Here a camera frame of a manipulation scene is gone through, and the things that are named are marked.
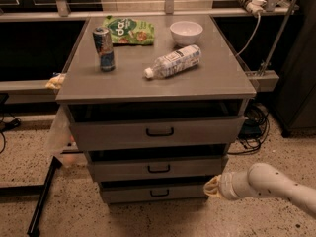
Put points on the grey top drawer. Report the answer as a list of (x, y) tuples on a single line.
[(155, 124)]

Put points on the clear plastic bag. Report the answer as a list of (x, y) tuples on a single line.
[(60, 142)]

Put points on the yellow padded gripper tip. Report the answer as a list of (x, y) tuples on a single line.
[(226, 186)]

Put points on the white bowl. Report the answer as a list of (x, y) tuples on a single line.
[(185, 32)]

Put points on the grey drawer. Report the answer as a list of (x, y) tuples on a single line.
[(156, 163), (155, 124), (153, 189)]

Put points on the green snack bag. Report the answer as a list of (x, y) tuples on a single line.
[(130, 31)]

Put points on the blue energy drink can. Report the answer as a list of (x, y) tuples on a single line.
[(104, 47)]

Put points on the clear plastic water bottle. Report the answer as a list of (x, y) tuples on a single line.
[(173, 63)]

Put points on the dark cabinet at right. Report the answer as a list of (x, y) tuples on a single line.
[(294, 98)]

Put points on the grey drawer cabinet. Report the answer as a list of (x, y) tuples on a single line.
[(218, 77)]

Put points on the white power strip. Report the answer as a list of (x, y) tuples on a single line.
[(254, 7)]

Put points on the black metal floor bar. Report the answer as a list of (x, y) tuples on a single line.
[(33, 230)]

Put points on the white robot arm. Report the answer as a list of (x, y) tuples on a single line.
[(262, 180)]

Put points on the grey bottom drawer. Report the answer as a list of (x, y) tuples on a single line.
[(153, 189)]

